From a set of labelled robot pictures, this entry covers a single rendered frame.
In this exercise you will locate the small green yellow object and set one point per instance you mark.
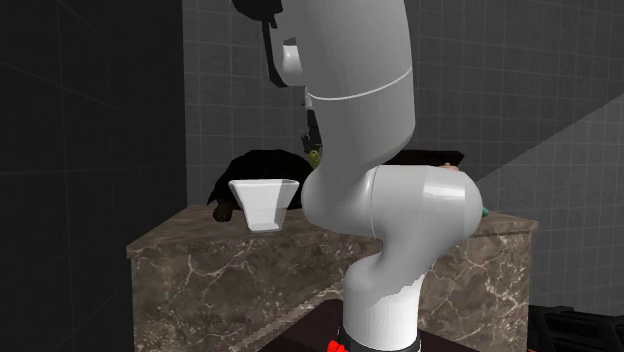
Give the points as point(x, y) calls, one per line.
point(314, 157)

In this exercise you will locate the black rounded figure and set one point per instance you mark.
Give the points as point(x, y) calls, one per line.
point(263, 166)

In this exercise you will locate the small peach object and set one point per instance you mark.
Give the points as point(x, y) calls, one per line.
point(452, 167)

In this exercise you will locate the small teal object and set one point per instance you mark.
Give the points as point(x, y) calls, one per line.
point(484, 211)

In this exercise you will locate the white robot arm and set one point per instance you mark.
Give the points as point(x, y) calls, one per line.
point(360, 146)

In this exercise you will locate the white square bowl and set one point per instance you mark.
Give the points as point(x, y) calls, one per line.
point(264, 202)

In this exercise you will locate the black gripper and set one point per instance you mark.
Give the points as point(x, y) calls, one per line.
point(313, 126)

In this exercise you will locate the black ridged box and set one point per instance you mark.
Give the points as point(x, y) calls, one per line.
point(575, 331)

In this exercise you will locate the black flat object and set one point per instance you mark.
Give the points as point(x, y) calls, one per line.
point(429, 157)

